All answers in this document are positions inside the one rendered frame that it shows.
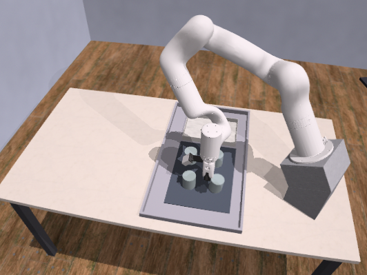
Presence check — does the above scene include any clear glass jar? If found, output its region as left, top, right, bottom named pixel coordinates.
left=215, top=150, right=224, bottom=167
left=184, top=147, right=197, bottom=165
left=208, top=174, right=224, bottom=194
left=182, top=170, right=196, bottom=190

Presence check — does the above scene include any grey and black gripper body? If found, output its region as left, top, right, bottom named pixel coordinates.
left=202, top=159, right=215, bottom=179

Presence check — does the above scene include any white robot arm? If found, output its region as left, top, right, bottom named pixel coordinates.
left=159, top=15, right=334, bottom=166

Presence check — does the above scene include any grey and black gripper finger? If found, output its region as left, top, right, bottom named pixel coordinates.
left=204, top=172, right=210, bottom=181

